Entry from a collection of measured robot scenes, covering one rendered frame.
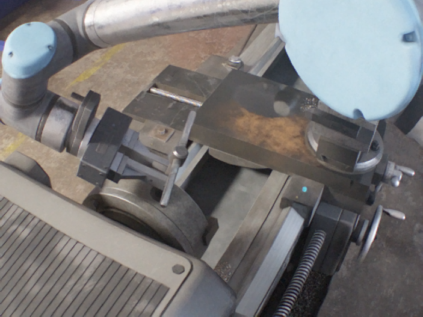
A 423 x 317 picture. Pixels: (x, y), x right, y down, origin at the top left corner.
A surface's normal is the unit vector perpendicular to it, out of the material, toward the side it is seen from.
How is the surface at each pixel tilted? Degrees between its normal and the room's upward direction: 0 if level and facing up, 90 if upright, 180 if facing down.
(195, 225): 60
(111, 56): 0
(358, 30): 88
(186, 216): 46
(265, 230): 0
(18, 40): 24
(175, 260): 0
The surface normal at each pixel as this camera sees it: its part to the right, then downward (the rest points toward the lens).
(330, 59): -0.70, 0.44
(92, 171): -0.23, 0.71
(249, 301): 0.55, -0.40
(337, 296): 0.04, -0.73
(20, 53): 0.29, -0.46
